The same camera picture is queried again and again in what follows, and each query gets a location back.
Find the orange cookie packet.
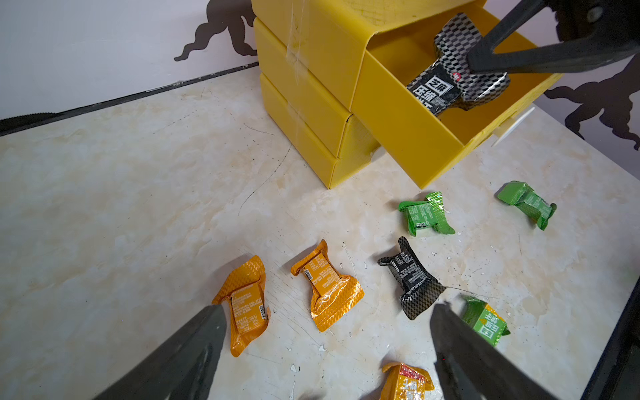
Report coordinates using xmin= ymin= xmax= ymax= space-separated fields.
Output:
xmin=291 ymin=239 xmax=365 ymax=332
xmin=380 ymin=362 xmax=435 ymax=400
xmin=212 ymin=256 xmax=270 ymax=358

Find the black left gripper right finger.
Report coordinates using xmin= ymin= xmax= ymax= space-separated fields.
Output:
xmin=430 ymin=303 xmax=554 ymax=399

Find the green cookie packet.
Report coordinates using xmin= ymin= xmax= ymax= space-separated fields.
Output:
xmin=497 ymin=181 xmax=558 ymax=231
xmin=398 ymin=192 xmax=456 ymax=237
xmin=461 ymin=296 xmax=511 ymax=347

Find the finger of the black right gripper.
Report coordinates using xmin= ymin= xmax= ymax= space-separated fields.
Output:
xmin=468 ymin=0 xmax=639 ymax=73

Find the yellow plastic drawer cabinet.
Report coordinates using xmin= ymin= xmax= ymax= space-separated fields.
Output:
xmin=251 ymin=0 xmax=488 ymax=190

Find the black cookie packet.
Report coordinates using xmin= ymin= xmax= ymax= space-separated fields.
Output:
xmin=378 ymin=237 xmax=447 ymax=320
xmin=407 ymin=13 xmax=511 ymax=117

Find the yellow top drawer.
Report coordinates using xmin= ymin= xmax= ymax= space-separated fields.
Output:
xmin=352 ymin=1 xmax=560 ymax=188

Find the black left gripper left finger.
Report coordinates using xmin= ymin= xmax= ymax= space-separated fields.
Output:
xmin=97 ymin=305 xmax=227 ymax=399

